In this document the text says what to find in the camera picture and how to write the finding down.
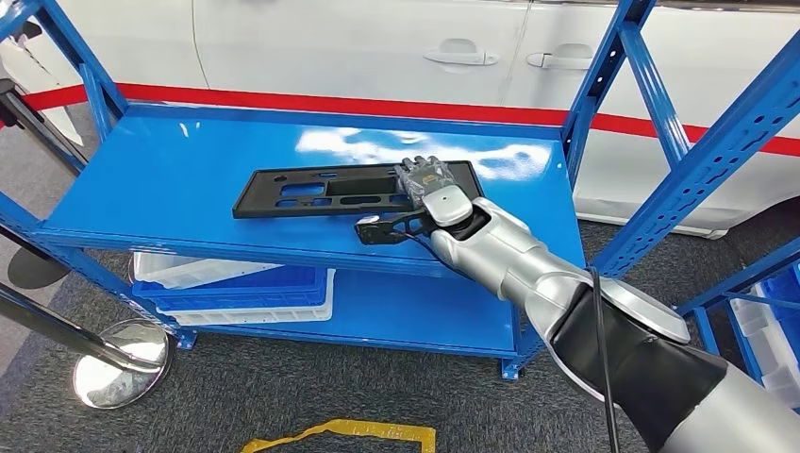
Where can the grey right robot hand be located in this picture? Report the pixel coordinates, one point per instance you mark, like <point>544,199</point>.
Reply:
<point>428,181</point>

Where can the black plastic panel part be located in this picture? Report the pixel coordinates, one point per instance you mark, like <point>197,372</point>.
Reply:
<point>262,194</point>

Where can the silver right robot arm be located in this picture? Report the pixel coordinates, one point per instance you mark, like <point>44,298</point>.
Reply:
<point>531,269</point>

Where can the blue metal shelf rack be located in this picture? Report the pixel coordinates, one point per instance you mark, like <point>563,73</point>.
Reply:
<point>156,175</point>
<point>737,281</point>

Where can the red barrier belt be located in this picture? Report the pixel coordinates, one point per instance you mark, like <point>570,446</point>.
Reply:
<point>375,109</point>

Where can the white car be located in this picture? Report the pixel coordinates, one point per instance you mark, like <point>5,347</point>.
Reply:
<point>344,50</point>

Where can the yellow floor tape square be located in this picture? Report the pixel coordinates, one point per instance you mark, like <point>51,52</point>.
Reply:
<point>375,430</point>

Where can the chrome stanchion with mirror base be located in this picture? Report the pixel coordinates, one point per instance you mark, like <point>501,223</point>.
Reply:
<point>119,375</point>

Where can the stanchion with dark base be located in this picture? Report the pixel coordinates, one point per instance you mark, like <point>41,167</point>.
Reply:
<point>37,272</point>

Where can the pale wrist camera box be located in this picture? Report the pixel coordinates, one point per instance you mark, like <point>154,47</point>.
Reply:
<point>367,221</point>

